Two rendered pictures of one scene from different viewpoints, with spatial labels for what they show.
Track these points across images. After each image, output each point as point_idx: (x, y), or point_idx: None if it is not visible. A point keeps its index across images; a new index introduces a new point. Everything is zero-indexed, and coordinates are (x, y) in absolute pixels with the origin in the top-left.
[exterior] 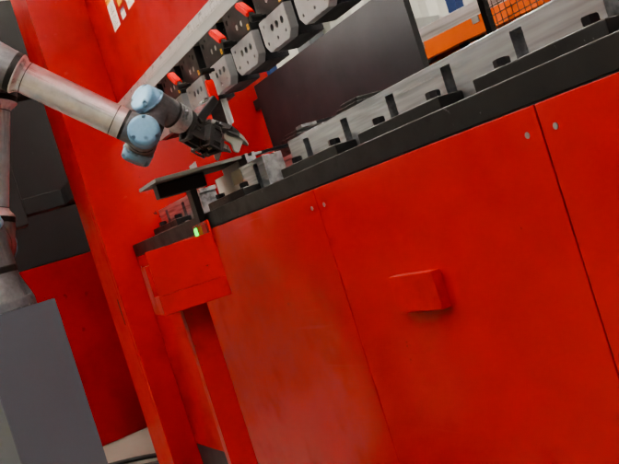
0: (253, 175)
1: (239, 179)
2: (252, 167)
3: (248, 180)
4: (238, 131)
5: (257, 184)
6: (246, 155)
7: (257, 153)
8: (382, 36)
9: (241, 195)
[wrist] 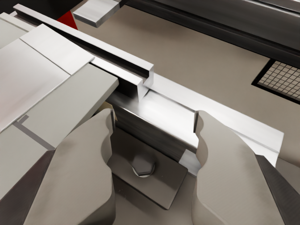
0: (171, 150)
1: (100, 108)
2: (183, 149)
3: (136, 131)
4: (268, 166)
5: (185, 175)
6: (140, 85)
7: (112, 12)
8: None
9: (152, 201)
